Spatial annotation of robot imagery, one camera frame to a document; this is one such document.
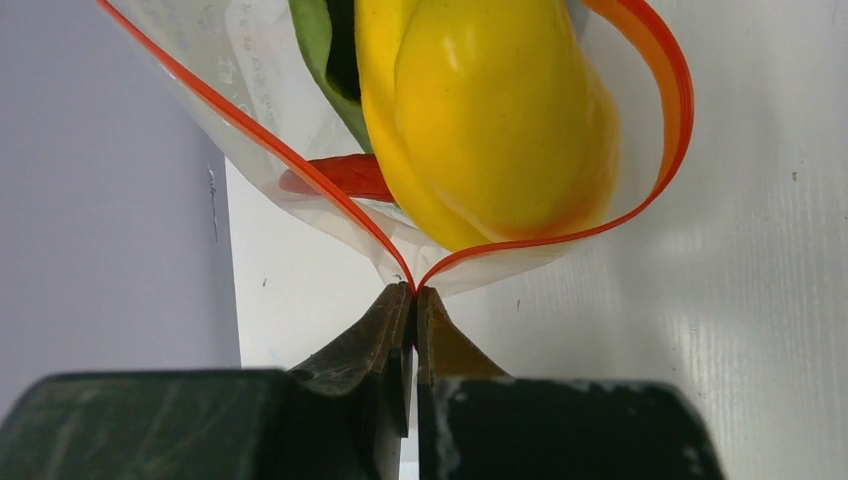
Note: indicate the yellow toy banana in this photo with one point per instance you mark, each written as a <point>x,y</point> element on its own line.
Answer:
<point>379,27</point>

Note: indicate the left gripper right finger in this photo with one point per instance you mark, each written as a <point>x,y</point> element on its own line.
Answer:
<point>475,421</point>

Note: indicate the clear zip top bag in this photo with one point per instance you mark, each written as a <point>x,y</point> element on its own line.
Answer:
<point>239,71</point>

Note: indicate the red toy chili pepper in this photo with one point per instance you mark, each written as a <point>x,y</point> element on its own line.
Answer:
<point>357,175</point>

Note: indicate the yellow toy lemon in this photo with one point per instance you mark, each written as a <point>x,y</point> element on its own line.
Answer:
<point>504,121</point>

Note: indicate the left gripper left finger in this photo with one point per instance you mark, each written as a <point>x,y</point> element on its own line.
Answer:
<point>340,414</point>

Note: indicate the green toy vegetable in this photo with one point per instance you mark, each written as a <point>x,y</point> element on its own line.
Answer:
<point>325,34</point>

